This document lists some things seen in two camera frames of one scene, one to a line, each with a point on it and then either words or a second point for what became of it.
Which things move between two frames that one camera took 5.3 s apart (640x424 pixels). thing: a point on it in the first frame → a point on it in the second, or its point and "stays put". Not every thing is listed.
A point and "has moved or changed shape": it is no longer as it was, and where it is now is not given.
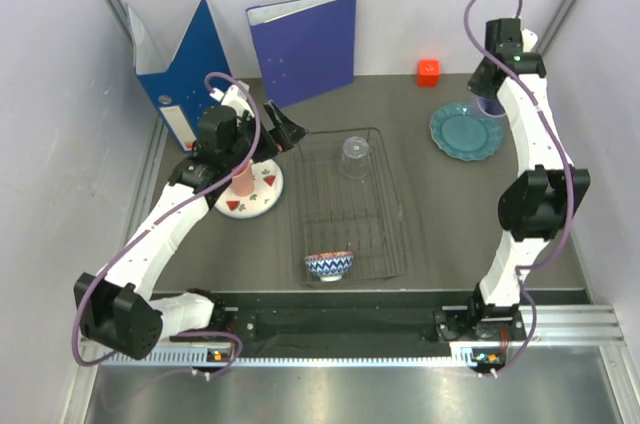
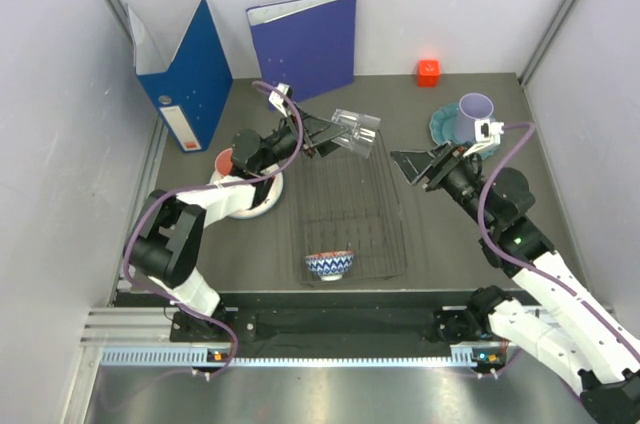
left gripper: x=283 y=136 → x=316 y=130
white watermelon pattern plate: x=268 y=182 stays put
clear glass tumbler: x=356 y=161 → x=360 y=133
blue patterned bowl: x=329 y=266 stays put
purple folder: x=306 y=46 stays put
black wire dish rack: x=342 y=197 stays put
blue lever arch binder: x=177 y=92 stays put
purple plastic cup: x=490 y=107 has moved or changed shape
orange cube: x=428 y=73 stays put
